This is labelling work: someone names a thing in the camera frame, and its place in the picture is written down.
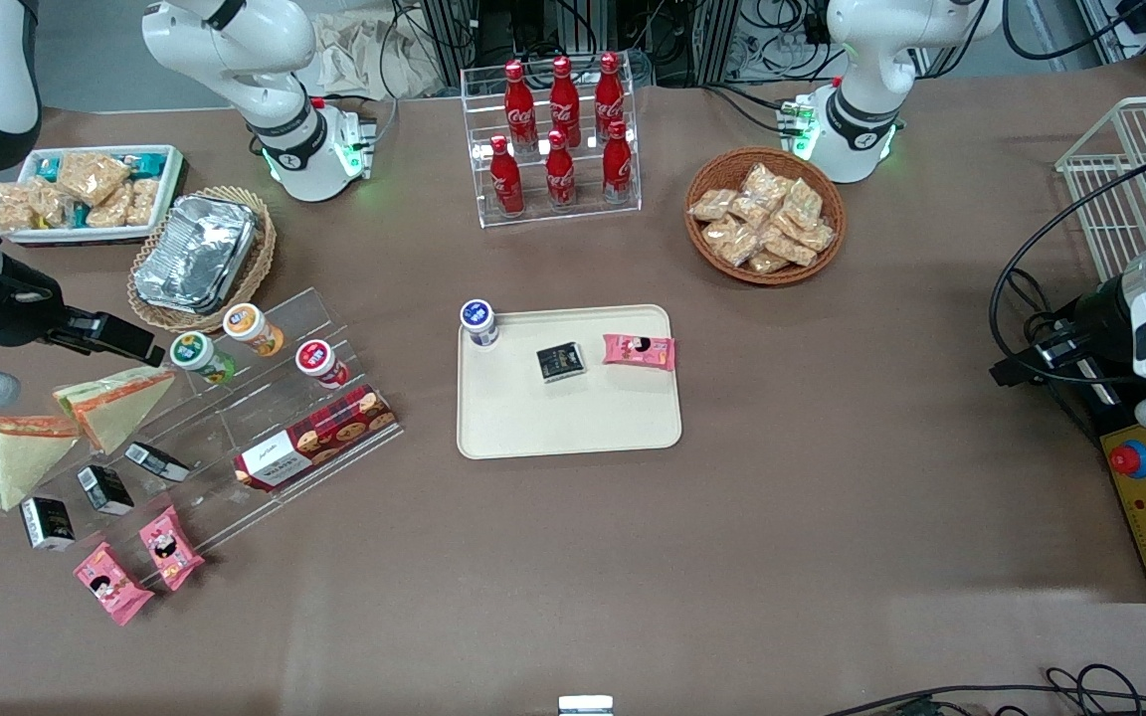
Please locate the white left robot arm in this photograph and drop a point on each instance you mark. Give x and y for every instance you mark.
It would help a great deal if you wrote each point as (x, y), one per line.
(861, 99)

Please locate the green-lid cup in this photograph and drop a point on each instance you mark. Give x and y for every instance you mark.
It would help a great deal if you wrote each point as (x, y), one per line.
(201, 358)

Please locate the red cola bottle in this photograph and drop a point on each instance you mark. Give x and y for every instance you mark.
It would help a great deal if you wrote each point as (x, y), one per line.
(610, 91)
(506, 184)
(560, 177)
(518, 99)
(618, 169)
(564, 94)

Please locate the clear bag of crackers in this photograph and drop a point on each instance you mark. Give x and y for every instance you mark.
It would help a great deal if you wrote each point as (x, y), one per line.
(49, 205)
(768, 182)
(712, 205)
(792, 249)
(752, 211)
(730, 241)
(143, 201)
(803, 203)
(110, 212)
(92, 175)
(768, 263)
(11, 209)
(816, 237)

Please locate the cream plastic serving tray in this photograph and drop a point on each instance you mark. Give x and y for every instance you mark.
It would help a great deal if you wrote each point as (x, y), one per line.
(573, 408)

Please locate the orange-lid cup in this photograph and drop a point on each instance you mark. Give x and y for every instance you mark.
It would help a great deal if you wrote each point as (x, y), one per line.
(253, 328)

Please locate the clear acrylic stepped display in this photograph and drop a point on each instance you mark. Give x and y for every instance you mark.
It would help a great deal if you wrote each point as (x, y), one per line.
(235, 418)

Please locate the silver foil container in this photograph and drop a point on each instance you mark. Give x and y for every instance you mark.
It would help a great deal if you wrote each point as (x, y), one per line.
(195, 254)

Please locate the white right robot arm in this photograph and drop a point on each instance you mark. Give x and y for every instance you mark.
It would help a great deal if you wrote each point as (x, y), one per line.
(275, 109)

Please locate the round brown wicker basket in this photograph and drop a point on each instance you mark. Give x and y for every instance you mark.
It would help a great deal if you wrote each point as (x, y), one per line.
(707, 254)

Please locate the clear acrylic bottle rack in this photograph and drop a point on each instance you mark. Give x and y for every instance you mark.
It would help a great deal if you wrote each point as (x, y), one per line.
(623, 214)

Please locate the triangle sandwich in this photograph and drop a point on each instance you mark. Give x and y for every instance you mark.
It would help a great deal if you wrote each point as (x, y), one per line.
(21, 462)
(120, 408)

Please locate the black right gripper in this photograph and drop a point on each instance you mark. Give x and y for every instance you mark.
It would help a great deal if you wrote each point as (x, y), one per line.
(24, 307)

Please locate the blue-lid yogurt cup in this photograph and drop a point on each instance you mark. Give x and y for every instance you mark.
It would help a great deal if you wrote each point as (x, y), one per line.
(478, 322)

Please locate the red-lid cup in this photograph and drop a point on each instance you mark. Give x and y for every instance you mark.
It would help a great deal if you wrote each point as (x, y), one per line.
(320, 362)

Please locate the beige cloth bag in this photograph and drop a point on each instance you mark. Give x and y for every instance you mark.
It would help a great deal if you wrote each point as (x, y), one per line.
(354, 60)

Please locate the oval light wicker basket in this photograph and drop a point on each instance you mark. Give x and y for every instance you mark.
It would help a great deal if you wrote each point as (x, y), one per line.
(265, 249)

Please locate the red plaid cookie box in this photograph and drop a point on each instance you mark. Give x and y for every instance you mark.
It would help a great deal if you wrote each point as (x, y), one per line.
(314, 438)

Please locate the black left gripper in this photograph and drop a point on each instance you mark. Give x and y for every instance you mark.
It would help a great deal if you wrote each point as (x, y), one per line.
(1096, 312)

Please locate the white rectangular snack tray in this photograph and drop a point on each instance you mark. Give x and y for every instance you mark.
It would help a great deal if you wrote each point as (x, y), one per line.
(171, 189)

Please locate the black snack packet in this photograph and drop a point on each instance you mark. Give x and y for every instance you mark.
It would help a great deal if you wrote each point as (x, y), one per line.
(48, 523)
(104, 490)
(560, 361)
(157, 462)

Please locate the pink snack packet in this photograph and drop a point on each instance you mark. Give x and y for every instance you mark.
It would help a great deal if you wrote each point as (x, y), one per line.
(171, 549)
(639, 350)
(111, 585)

